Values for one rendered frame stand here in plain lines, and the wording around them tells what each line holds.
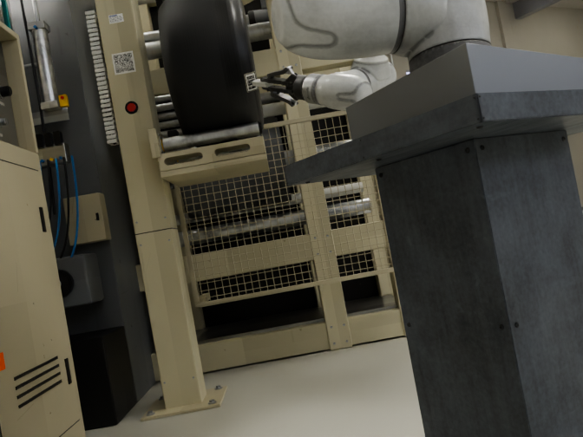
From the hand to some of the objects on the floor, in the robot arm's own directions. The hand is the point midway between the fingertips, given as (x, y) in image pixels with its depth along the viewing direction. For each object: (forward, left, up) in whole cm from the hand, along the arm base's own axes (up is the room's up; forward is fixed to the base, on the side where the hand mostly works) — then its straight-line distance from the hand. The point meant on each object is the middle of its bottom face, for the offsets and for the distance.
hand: (262, 82), depth 203 cm
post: (+51, +14, -102) cm, 114 cm away
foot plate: (+51, +14, -102) cm, 114 cm away
